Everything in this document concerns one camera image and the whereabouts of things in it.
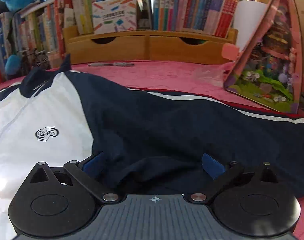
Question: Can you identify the large blue plush toy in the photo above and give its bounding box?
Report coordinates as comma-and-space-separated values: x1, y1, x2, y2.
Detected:
0, 0, 44, 12

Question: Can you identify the row of green white books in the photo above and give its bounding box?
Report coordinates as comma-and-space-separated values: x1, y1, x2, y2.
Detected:
70, 0, 154, 34

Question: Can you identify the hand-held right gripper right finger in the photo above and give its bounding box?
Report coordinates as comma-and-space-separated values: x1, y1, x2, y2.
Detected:
188, 152, 280, 203

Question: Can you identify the row of colourful books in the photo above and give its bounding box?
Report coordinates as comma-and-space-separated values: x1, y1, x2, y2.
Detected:
0, 0, 74, 83

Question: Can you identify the pen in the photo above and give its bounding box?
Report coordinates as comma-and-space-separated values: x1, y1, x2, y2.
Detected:
87, 62, 135, 67

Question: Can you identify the clear plastic bag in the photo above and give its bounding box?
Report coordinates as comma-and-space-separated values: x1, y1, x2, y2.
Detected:
192, 64, 232, 88

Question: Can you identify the pink printed table cover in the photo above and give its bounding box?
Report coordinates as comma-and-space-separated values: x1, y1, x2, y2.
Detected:
0, 60, 304, 240

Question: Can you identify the pink colourful toy box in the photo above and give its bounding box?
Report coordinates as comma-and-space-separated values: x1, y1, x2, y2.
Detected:
222, 0, 303, 114

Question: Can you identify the blue round plush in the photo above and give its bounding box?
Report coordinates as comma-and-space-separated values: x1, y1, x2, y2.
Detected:
5, 54, 22, 75

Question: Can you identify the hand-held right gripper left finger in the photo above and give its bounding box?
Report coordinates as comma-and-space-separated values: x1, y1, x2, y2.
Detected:
25, 152, 121, 203

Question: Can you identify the miniature bicycle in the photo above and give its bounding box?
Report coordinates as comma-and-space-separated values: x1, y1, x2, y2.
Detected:
18, 49, 50, 70

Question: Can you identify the wooden desk organizer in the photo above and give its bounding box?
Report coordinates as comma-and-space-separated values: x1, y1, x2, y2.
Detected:
63, 26, 238, 65

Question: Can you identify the navy white jacket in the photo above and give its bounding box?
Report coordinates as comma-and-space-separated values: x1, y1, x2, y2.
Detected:
0, 54, 304, 240

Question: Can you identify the white box with pencil print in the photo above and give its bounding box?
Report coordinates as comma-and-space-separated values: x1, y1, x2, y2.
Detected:
92, 0, 137, 34

